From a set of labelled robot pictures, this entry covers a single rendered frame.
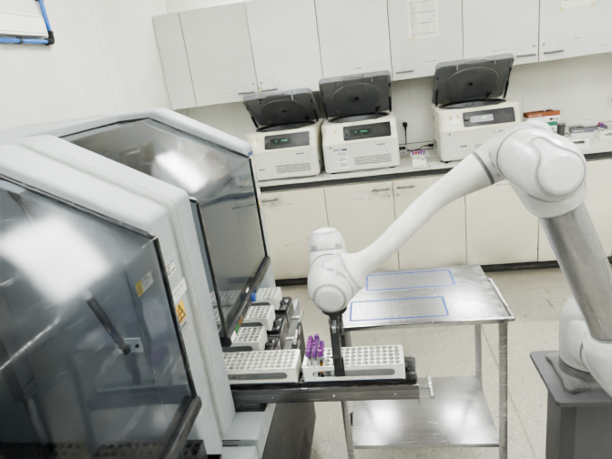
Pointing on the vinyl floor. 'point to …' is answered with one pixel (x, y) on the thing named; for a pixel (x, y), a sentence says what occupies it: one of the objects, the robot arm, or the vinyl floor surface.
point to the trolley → (484, 293)
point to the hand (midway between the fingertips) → (340, 359)
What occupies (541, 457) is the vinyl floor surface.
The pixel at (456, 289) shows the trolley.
